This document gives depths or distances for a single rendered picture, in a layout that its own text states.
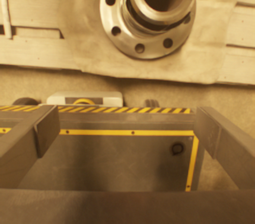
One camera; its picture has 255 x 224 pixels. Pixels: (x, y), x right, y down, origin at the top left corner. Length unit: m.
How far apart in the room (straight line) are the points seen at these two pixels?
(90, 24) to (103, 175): 0.41
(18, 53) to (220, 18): 0.61
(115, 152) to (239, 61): 0.49
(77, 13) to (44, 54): 0.17
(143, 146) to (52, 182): 0.27
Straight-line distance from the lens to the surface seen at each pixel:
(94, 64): 0.55
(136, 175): 0.52
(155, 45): 0.52
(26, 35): 0.66
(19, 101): 0.73
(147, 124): 0.43
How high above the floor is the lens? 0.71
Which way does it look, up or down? 73 degrees down
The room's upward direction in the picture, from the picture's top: 177 degrees clockwise
